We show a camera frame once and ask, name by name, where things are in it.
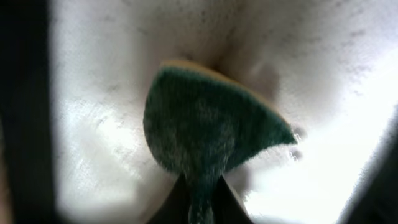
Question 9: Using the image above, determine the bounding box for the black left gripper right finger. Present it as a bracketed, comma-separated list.
[213, 176, 253, 224]

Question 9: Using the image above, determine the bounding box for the rectangular black sponge tray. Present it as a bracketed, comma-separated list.
[0, 0, 398, 224]

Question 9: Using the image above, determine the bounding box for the green yellow sponge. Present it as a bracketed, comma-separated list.
[143, 60, 297, 223]

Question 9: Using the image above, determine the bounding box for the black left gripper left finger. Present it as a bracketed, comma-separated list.
[147, 174, 190, 224]

